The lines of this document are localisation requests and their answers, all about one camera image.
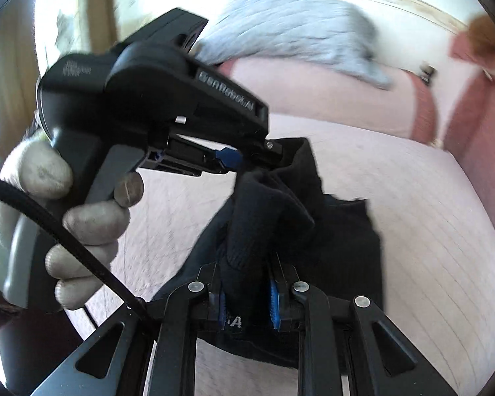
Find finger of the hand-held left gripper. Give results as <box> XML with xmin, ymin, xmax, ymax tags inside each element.
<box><xmin>146</xmin><ymin>138</ymin><xmax>285</xmax><ymax>176</ymax></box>

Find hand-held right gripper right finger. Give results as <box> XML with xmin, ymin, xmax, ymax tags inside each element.
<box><xmin>266</xmin><ymin>256</ymin><xmax>458</xmax><ymax>396</ymax></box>

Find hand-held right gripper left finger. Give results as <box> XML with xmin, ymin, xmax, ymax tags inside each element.
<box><xmin>29</xmin><ymin>262</ymin><xmax>232</xmax><ymax>396</ymax></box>

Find black pants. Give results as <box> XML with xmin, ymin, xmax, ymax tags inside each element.
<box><xmin>150</xmin><ymin>136</ymin><xmax>386</xmax><ymax>370</ymax></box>

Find person's left hand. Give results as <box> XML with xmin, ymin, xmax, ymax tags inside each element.
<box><xmin>0</xmin><ymin>138</ymin><xmax>132</xmax><ymax>311</ymax></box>

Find pink bolster pillow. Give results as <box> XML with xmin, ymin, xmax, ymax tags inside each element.
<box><xmin>223</xmin><ymin>55</ymin><xmax>438</xmax><ymax>145</ymax></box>

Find window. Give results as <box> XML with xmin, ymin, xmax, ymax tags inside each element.
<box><xmin>33</xmin><ymin>0</ymin><xmax>87</xmax><ymax>91</ymax></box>

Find grey quilted pillow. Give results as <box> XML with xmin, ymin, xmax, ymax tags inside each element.
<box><xmin>192</xmin><ymin>0</ymin><xmax>394</xmax><ymax>90</ymax></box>

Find pink pillow at right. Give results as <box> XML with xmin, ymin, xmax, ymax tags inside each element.
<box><xmin>441</xmin><ymin>33</ymin><xmax>495</xmax><ymax>223</ymax></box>

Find brown wooden window frame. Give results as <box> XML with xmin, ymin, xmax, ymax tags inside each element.
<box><xmin>80</xmin><ymin>0</ymin><xmax>118</xmax><ymax>50</ymax></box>

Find black cable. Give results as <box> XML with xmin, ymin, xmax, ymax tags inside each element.
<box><xmin>0</xmin><ymin>172</ymin><xmax>161</xmax><ymax>331</ymax></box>

